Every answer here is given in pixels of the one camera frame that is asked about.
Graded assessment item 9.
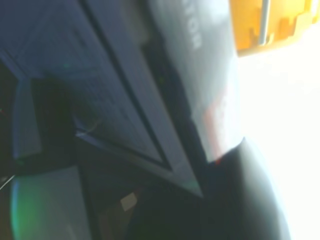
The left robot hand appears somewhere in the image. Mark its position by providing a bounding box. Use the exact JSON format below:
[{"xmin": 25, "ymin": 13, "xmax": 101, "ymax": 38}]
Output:
[{"xmin": 0, "ymin": 62, "xmax": 293, "ymax": 240}]

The black calculator box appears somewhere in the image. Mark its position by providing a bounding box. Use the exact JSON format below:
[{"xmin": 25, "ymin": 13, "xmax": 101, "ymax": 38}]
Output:
[{"xmin": 0, "ymin": 0, "xmax": 245, "ymax": 199}]

